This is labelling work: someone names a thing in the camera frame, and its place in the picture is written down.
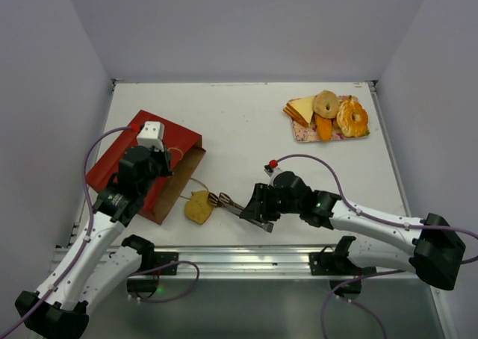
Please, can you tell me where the red paper bag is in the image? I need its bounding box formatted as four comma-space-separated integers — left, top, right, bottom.
86, 110, 205, 226

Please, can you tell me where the fake orange bread loaf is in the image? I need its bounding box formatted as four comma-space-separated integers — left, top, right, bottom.
314, 113, 333, 142

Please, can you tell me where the fake triangle sandwich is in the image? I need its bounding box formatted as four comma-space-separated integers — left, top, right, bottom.
283, 96, 314, 128

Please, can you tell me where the fake plain bagel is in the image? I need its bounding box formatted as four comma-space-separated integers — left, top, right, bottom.
312, 90, 340, 119

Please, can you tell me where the fake glazed ring pastry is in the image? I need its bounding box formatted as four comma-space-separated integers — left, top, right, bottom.
336, 96, 369, 137

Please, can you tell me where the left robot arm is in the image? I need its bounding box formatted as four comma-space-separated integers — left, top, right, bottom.
15, 146, 173, 338

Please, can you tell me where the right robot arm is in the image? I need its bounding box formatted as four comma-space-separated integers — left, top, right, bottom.
239, 171, 465, 290

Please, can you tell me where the floral rectangular tray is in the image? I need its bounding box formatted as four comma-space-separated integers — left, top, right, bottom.
291, 96, 370, 143

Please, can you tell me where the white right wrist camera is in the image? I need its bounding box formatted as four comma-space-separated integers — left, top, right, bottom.
264, 160, 282, 185

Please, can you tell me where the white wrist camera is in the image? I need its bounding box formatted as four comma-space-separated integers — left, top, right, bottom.
137, 121, 165, 152
264, 160, 282, 185

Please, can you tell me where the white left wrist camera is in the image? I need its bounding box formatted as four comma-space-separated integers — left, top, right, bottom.
137, 121, 165, 152

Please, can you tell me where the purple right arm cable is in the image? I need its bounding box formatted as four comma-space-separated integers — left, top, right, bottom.
276, 153, 478, 339

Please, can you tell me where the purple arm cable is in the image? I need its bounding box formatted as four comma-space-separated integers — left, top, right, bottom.
276, 153, 478, 339
0, 124, 201, 338

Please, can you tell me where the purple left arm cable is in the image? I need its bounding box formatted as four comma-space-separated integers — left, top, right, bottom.
0, 124, 201, 338

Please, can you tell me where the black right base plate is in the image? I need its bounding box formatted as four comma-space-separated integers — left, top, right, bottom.
308, 246, 377, 276

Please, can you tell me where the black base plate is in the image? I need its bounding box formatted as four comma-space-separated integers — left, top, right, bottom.
152, 252, 179, 276
308, 246, 377, 276

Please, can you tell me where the aluminium frame rail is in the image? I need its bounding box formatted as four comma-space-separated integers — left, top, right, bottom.
52, 246, 441, 280

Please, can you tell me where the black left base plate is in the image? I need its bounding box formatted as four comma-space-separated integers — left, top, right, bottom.
152, 252, 179, 276

